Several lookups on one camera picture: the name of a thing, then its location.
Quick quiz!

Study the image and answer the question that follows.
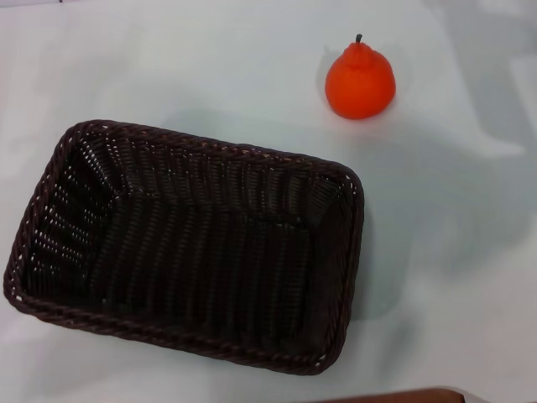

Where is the dark brown wicker basket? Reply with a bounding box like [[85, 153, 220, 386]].
[[2, 119, 364, 376]]

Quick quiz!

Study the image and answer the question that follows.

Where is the orange plastic pear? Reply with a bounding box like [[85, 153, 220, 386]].
[[325, 34, 397, 121]]

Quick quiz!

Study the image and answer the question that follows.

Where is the brown wooden board edge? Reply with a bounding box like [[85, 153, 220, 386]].
[[309, 385, 467, 403]]

